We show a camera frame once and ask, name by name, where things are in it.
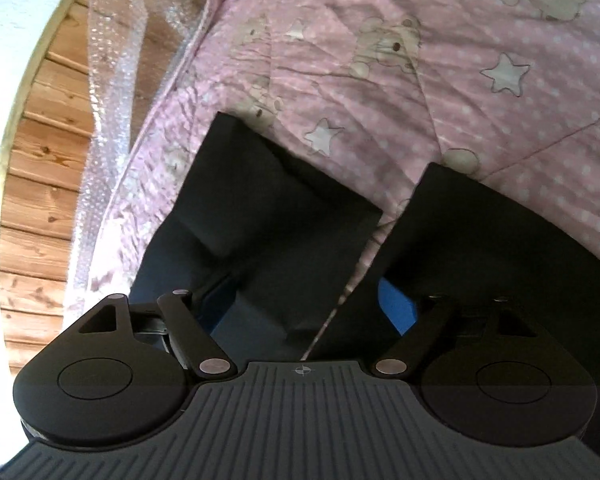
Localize pink bear print quilt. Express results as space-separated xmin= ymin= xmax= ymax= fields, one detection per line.
xmin=67 ymin=0 xmax=600 ymax=361

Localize navy pants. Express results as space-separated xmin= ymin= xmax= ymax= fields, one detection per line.
xmin=129 ymin=111 xmax=600 ymax=361

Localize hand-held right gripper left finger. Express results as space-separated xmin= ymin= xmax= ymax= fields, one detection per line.
xmin=77 ymin=287 xmax=233 ymax=381

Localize wooden headboard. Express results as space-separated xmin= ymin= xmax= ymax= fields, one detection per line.
xmin=0 ymin=0 xmax=181 ymax=376

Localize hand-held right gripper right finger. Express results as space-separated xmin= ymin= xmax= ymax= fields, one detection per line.
xmin=372 ymin=280 xmax=543 ymax=379

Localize clear bubble wrap sheet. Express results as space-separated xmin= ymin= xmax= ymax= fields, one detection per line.
xmin=65 ymin=0 xmax=221 ymax=311

